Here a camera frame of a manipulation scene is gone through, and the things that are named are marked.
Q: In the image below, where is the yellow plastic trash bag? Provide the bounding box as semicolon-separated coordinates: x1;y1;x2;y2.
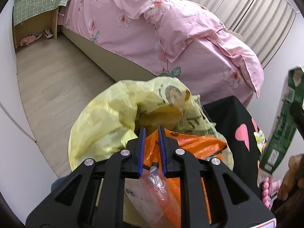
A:
68;76;234;228

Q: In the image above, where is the wooden bedside table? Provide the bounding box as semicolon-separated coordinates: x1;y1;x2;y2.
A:
12;7;59;49

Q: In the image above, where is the yellow white snack wrapper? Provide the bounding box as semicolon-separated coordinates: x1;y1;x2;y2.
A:
253;130;267;153

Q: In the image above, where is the green white milk carton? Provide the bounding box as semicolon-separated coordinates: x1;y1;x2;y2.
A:
258;66;303;182

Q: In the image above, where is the orange plastic bag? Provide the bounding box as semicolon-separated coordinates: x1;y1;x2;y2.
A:
142;129;227;227

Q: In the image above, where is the bed with pink duvet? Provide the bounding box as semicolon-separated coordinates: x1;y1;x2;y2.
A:
59;0;264;105

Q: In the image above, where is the pink slipper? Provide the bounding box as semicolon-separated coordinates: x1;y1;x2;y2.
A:
20;36;36;47

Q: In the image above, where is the white sneaker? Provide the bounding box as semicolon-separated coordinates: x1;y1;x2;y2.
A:
43;29;54;39

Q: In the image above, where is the person's right hand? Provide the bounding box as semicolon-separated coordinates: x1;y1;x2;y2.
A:
278;154;303;201

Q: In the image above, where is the pink bead string toy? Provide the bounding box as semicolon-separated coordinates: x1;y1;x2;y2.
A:
261;176;281;209

